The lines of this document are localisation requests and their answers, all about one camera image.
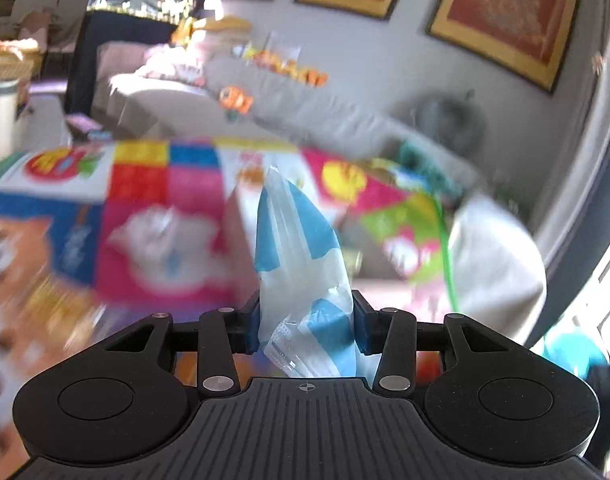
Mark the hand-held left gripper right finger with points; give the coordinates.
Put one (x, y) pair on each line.
(365, 327)

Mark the white cylinder container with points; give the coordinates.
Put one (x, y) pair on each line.
(6, 120)

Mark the purple flat box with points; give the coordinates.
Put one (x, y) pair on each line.
(87, 126)

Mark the orange fish toy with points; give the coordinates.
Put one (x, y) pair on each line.
(235, 99)

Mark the beige sofa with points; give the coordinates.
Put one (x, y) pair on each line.
(335, 120)

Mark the blue green plastic cup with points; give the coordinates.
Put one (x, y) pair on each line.
(572, 357)

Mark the grey neck pillow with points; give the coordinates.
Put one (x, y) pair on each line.
(450, 122)

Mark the pink plush doll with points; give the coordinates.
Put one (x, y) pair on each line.
(175, 65)

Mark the colourful printed play mat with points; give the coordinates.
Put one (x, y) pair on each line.
(145, 200)

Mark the teal plush toy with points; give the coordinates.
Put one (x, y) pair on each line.
(425, 167)

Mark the orange plush toys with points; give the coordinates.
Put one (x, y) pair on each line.
(290, 67)

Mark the blue white plastic pack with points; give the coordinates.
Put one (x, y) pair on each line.
(300, 270)

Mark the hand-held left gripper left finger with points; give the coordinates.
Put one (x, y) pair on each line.
(249, 327)

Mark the pink cardboard box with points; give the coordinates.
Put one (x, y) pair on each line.
(240, 250)

